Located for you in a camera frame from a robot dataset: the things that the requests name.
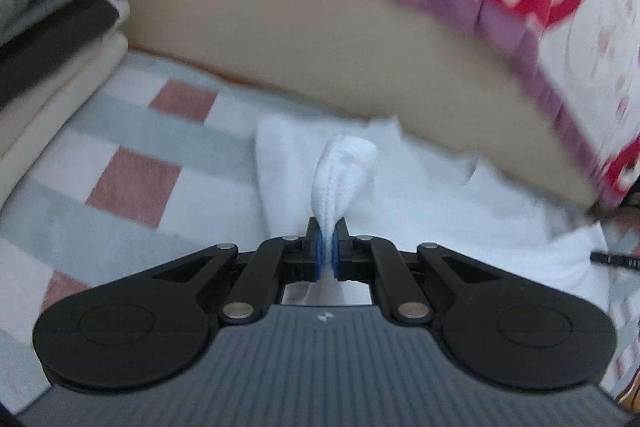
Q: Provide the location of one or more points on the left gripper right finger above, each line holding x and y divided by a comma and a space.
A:
377, 263

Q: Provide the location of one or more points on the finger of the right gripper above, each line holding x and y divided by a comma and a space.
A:
615, 260

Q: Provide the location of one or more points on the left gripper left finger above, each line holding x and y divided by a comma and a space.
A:
259, 278

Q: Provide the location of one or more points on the white long-sleeve shirt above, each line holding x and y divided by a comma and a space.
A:
386, 184

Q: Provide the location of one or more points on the checkered floor rug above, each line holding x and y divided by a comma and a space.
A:
158, 163

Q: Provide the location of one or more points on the cream folded garment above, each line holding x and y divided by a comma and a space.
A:
31, 121

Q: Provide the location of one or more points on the dark brown folded garment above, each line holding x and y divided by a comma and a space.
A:
46, 46

